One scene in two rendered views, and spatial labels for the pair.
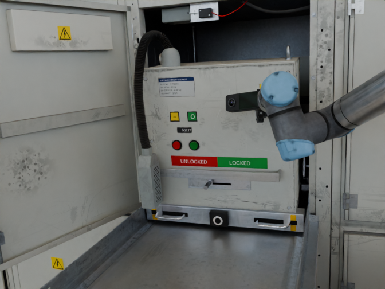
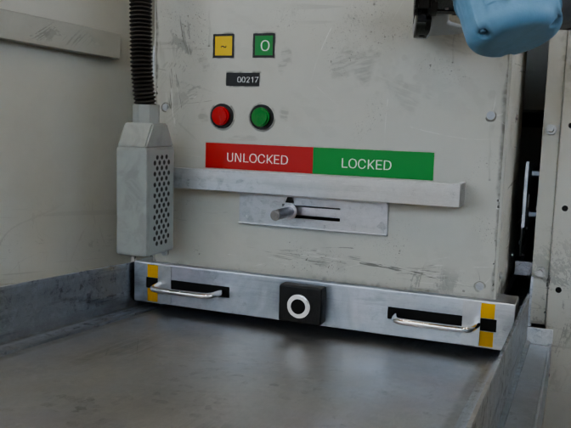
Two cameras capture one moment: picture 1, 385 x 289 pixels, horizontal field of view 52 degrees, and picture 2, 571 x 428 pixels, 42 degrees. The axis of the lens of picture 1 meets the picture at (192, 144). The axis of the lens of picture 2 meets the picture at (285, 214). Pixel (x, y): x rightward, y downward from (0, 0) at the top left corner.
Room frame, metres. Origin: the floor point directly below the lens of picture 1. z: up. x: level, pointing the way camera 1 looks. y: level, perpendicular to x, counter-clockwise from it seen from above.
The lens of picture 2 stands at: (0.26, -0.09, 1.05)
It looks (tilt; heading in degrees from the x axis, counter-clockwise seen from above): 4 degrees down; 2
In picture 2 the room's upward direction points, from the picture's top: 3 degrees clockwise
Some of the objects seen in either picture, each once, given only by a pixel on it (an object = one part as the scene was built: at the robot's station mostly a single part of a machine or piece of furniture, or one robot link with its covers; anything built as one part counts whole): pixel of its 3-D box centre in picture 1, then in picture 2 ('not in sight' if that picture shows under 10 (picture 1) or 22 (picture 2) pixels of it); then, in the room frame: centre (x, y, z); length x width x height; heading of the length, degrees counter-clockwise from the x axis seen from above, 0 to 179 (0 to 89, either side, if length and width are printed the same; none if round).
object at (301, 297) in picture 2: (218, 218); (301, 303); (1.23, -0.07, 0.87); 0.06 x 0.03 x 0.05; 71
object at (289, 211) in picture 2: (207, 182); (284, 206); (1.24, -0.04, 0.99); 0.06 x 0.02 x 0.04; 161
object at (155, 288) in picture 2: (169, 215); (186, 290); (1.29, 0.09, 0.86); 0.11 x 0.05 x 0.01; 71
